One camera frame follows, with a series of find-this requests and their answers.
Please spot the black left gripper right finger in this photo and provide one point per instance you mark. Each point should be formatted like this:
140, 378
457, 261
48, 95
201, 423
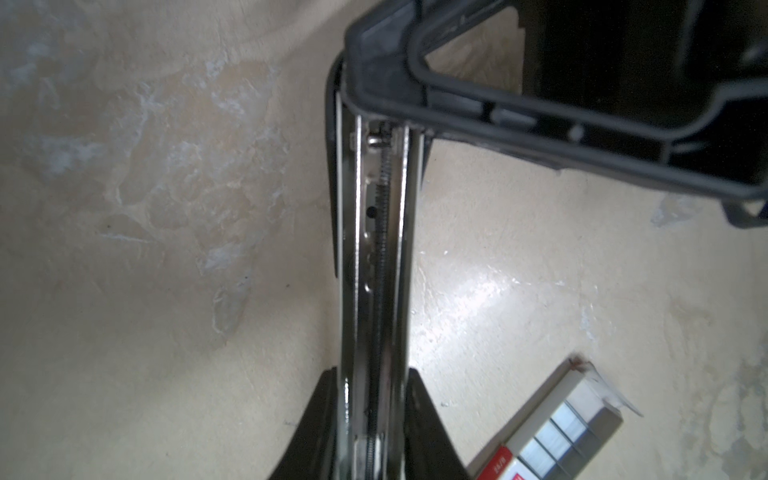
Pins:
429, 453

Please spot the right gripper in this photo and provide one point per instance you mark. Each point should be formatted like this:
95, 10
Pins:
652, 93

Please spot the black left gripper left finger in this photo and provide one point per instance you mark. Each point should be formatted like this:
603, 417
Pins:
310, 454

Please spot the red white staple box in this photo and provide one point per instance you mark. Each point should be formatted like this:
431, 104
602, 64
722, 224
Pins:
504, 465

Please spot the black stapler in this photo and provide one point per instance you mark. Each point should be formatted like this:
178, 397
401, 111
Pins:
375, 174

